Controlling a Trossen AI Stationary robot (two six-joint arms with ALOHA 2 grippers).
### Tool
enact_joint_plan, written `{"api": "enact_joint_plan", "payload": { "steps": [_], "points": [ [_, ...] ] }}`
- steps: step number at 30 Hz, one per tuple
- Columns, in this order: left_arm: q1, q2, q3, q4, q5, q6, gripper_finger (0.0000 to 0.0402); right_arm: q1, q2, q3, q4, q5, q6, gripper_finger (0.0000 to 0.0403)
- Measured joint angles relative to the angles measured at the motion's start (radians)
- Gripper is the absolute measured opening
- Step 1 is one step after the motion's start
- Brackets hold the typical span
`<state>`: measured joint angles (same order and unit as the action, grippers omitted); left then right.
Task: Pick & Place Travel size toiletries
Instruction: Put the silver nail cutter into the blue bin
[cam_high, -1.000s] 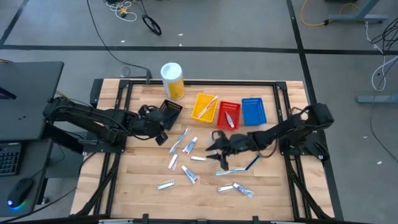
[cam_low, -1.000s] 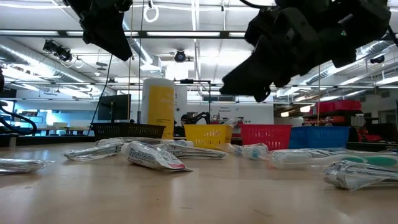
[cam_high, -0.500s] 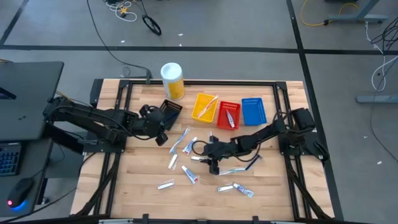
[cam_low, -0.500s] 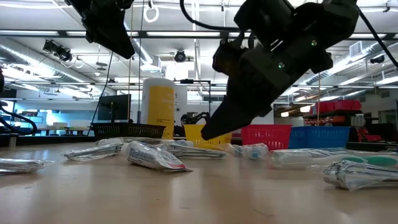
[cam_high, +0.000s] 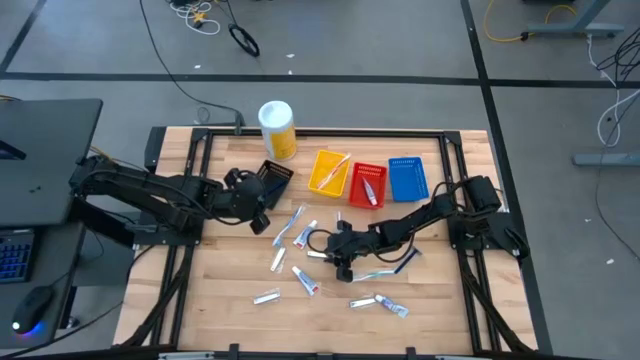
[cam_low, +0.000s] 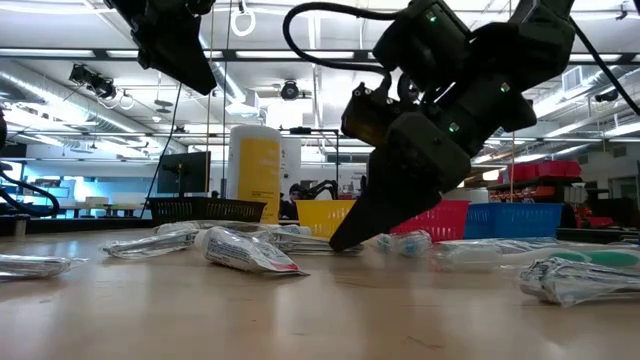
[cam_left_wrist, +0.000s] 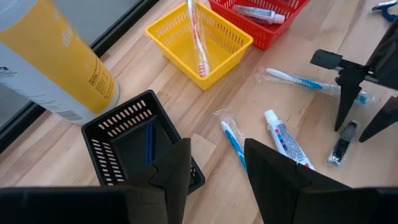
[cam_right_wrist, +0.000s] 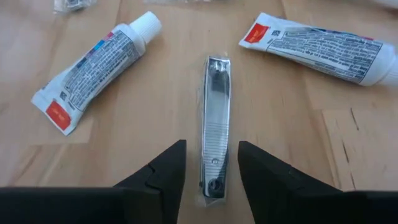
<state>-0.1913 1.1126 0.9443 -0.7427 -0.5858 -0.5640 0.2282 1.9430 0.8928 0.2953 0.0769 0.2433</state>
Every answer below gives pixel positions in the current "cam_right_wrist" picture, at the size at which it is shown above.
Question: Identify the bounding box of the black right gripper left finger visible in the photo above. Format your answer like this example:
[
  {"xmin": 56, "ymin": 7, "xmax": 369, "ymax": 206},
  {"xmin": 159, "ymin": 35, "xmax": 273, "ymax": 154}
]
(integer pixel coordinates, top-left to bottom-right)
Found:
[{"xmin": 0, "ymin": 139, "xmax": 187, "ymax": 224}]

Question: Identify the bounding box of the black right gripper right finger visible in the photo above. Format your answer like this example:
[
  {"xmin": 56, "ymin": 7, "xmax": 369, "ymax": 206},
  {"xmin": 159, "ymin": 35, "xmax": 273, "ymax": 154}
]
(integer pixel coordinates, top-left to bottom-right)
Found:
[{"xmin": 238, "ymin": 141, "xmax": 398, "ymax": 224}]

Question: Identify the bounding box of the white travel toothpaste tube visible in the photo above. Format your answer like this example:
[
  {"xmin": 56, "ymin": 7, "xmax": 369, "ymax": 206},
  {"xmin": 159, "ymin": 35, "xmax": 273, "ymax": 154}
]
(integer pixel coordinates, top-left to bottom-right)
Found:
[
  {"xmin": 30, "ymin": 11, "xmax": 163, "ymax": 137},
  {"xmin": 238, "ymin": 12, "xmax": 398, "ymax": 88}
]

